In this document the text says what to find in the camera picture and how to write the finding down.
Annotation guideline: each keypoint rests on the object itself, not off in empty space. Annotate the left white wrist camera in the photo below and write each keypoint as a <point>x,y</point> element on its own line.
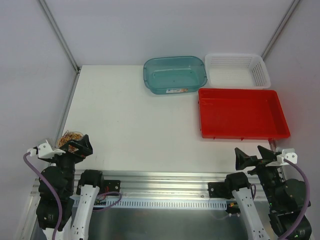
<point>45,150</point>

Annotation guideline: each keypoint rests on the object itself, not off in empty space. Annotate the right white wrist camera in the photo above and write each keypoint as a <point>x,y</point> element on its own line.
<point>283,157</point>

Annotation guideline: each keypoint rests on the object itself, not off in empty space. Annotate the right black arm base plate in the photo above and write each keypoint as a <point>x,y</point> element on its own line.
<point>217,190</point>

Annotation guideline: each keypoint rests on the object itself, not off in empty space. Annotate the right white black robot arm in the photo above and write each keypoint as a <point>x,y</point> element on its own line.
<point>285,186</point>

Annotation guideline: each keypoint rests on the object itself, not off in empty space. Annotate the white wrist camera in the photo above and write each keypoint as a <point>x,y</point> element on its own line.
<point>283,157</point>
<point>45,150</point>

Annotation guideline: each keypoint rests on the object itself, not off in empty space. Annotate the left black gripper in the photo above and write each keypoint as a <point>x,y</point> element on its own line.
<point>75,152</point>

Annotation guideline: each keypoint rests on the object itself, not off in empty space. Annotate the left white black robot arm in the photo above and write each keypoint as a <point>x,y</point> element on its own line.
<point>65,207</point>

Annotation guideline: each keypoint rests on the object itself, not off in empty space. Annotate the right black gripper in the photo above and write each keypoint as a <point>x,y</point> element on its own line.
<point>258,162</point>

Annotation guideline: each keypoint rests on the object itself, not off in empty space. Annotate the teal transparent plastic bin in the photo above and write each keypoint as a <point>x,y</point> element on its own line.
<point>174,74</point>

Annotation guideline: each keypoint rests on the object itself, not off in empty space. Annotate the white slotted cable duct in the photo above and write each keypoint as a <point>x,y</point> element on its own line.
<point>182,204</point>

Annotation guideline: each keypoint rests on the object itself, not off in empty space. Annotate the left aluminium frame post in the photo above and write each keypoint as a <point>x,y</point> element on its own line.
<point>52,22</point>

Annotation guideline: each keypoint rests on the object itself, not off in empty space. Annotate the aluminium frame post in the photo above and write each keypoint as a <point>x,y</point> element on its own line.
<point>280,27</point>
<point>52,22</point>

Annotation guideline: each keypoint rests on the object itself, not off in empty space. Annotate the red plastic tray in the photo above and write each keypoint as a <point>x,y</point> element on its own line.
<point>241,114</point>

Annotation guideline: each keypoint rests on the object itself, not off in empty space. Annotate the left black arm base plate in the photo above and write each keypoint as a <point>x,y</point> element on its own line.
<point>112,187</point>

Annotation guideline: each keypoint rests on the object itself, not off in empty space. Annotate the white perforated plastic basket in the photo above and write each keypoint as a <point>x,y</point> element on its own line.
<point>236,71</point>

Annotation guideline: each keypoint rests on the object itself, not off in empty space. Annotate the right aluminium frame post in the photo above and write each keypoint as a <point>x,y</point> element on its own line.
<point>280,27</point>

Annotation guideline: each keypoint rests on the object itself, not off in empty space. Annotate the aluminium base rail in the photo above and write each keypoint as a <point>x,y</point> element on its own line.
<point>164,185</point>

